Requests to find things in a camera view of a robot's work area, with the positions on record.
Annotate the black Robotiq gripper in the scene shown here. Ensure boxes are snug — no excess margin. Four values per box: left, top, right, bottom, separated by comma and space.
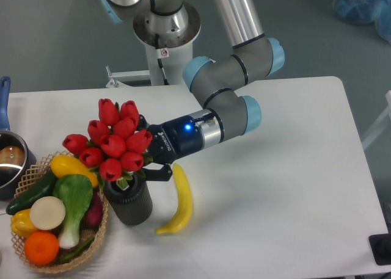
137, 114, 203, 182

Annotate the red tulip bouquet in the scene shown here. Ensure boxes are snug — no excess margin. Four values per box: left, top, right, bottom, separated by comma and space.
62, 98, 152, 189

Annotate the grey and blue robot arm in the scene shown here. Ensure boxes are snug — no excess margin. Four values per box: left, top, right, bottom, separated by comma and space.
100, 0, 285, 181

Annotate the dark grey ribbed vase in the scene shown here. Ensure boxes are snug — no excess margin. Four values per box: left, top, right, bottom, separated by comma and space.
103, 176, 153, 226

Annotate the yellow banana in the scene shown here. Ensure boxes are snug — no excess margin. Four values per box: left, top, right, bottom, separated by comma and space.
155, 164, 193, 235

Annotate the green bok choy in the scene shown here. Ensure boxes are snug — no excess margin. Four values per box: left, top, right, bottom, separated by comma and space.
53, 174, 93, 249

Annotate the purple sweet potato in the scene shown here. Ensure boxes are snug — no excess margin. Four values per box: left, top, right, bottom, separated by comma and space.
84, 192, 103, 227

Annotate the yellow squash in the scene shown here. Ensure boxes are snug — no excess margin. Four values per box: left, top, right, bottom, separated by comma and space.
50, 154, 98, 188

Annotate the woven wicker basket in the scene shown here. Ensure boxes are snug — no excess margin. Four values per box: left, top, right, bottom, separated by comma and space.
11, 151, 109, 274

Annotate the green cucumber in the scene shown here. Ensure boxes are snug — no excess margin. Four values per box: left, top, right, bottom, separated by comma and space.
5, 170, 58, 216

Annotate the white round radish slice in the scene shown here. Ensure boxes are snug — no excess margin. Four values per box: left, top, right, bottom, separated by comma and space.
29, 196, 65, 230

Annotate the green chili pepper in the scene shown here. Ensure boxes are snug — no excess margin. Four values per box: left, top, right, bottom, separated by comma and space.
58, 236, 95, 264

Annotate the orange fruit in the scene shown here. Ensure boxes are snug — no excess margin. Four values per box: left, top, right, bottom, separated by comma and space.
24, 231, 59, 266

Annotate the yellow bell pepper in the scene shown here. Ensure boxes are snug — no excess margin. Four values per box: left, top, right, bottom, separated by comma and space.
11, 209, 38, 238

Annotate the black device at table edge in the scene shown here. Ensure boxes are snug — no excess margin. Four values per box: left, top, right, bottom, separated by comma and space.
368, 233, 390, 266

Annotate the blue plastic bag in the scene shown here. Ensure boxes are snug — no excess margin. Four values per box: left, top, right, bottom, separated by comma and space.
332, 0, 390, 42

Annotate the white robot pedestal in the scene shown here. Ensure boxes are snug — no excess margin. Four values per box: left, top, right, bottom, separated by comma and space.
106, 2, 201, 87

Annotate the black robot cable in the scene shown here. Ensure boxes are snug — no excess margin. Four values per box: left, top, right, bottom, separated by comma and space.
154, 33, 169, 86

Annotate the dark pot with blue handle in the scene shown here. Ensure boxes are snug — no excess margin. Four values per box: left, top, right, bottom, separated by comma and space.
1, 76, 36, 201

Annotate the white frame at right edge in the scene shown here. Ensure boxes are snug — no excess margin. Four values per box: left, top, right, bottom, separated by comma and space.
361, 90, 390, 150

